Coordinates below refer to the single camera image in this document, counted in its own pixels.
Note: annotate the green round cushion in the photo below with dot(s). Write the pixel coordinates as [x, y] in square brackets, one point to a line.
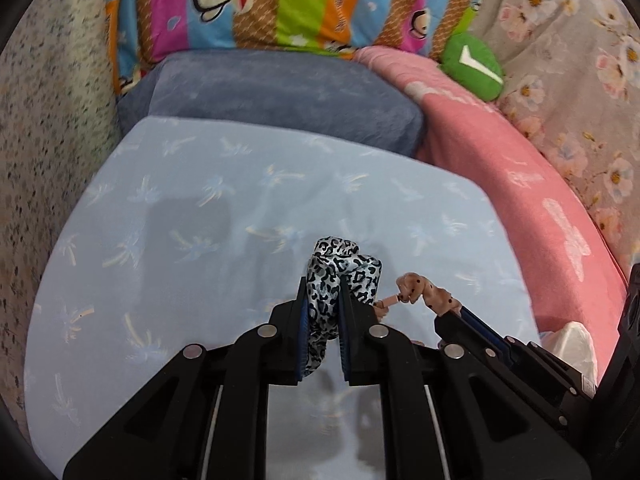
[465, 70]

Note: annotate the pink dotted scrunchie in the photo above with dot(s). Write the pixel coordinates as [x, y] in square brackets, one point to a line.
[425, 290]

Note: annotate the pink blanket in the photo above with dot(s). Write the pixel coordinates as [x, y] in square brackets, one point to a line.
[500, 170]

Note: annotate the grey flower print sheet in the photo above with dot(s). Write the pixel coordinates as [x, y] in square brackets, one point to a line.
[575, 75]

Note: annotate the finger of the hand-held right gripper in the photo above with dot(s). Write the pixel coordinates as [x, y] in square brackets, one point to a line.
[460, 330]
[482, 329]

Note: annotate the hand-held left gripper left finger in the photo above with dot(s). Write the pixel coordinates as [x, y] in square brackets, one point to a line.
[200, 410]

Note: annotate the pale small-floral sheet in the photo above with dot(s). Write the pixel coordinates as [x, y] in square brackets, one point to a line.
[45, 125]

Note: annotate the blue-grey pillow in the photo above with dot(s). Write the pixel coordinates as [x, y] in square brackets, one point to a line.
[280, 95]

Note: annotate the white sheer scrunchie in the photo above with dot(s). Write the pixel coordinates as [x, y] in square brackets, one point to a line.
[572, 347]

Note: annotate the colourful striped cartoon blanket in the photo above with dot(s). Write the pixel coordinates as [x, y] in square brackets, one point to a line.
[280, 5]

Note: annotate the leopard print scrunchie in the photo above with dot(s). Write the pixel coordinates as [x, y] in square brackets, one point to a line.
[325, 280]

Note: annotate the light blue palm print cloth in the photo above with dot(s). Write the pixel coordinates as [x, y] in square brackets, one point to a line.
[200, 200]

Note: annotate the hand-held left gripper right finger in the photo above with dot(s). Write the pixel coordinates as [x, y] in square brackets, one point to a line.
[450, 410]

